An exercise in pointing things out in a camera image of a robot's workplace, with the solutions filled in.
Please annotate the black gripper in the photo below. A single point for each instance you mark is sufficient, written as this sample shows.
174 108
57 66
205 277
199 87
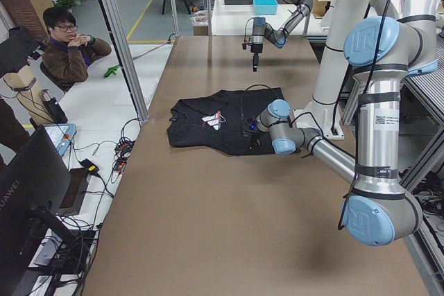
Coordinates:
256 48
256 133

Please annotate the black printed t-shirt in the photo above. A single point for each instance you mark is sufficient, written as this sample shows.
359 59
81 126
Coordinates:
214 121

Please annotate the blue plastic bin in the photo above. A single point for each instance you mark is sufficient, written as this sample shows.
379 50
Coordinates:
265 7

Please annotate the metal rod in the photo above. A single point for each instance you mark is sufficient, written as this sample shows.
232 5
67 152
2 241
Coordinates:
166 43

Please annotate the red black power strip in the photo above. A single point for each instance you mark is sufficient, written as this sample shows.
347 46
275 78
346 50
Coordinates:
122 151

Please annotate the black power adapter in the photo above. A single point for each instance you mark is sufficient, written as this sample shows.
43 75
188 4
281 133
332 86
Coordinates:
92 168

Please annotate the person in brown jacket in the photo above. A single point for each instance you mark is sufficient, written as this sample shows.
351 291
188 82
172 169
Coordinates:
69 53

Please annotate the teach pendant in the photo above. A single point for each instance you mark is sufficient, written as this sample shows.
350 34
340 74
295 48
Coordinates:
62 135

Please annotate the black computer monitor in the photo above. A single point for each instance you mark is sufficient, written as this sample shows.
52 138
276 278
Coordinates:
32 189

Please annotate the cardboard box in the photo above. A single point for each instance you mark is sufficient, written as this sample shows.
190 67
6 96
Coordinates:
29 14

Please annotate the aluminium frame post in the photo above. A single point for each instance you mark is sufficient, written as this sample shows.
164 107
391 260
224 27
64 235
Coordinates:
114 26

